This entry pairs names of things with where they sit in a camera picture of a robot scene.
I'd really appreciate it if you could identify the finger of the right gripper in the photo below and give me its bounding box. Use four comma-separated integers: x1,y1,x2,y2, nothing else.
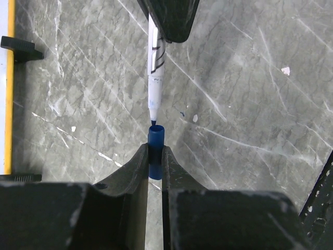
137,0,199,43

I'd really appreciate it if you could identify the white whiteboard marker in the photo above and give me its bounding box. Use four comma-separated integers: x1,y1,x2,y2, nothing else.
147,15,165,126

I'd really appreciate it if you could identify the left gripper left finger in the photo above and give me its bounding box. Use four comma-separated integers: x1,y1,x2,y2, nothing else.
1,144,148,249

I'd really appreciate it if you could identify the blue marker cap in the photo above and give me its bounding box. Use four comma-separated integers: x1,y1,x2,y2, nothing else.
148,125,165,180

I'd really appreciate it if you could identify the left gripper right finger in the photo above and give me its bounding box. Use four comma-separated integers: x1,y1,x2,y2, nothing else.
162,147,311,249

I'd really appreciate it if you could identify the yellow framed whiteboard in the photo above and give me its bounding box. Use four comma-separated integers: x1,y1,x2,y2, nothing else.
1,0,15,175

